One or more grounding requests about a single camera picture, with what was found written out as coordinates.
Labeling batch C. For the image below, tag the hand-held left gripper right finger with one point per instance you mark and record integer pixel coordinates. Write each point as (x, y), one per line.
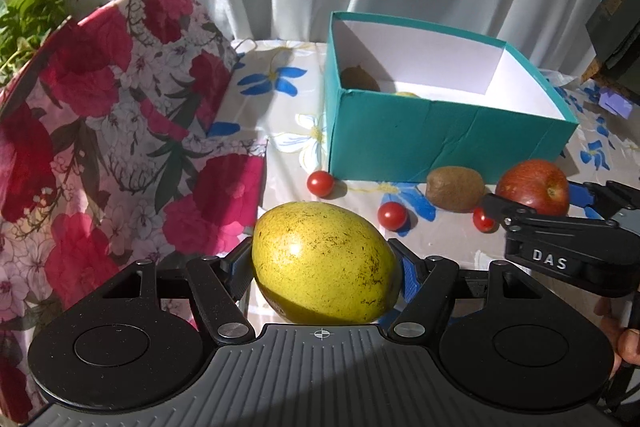
(409, 278)

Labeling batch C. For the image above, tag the speckled yellow pear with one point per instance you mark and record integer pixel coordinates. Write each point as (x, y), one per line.
(325, 262)

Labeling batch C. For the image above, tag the smooth yellow pear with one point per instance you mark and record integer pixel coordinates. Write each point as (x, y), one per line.
(407, 95)

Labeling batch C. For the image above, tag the purple paper piece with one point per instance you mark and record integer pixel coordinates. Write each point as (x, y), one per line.
(616, 103)

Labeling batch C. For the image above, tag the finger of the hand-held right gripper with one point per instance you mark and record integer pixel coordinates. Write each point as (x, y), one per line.
(550, 221)
(600, 197)

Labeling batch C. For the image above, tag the person's right hand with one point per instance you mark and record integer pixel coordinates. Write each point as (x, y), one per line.
(627, 347)

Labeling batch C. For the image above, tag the green leafy plant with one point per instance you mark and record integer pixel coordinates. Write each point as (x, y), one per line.
(35, 17)

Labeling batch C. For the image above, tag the teal cardboard box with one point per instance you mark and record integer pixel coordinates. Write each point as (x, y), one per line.
(440, 137)

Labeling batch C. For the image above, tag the blue floral tablecloth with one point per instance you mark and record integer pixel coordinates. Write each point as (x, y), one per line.
(290, 107)

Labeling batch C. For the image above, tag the dark green box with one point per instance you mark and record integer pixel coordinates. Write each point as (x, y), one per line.
(620, 37)

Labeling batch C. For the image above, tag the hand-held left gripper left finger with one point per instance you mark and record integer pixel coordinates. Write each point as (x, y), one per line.
(240, 272)

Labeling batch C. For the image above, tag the brown kiwi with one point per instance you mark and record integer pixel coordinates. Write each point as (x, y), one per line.
(455, 189)
(357, 79)

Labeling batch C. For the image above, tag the red apple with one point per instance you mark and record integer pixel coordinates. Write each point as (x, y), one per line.
(530, 187)

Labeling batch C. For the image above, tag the red cherry tomato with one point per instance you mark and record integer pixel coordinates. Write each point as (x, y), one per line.
(320, 183)
(483, 222)
(391, 215)

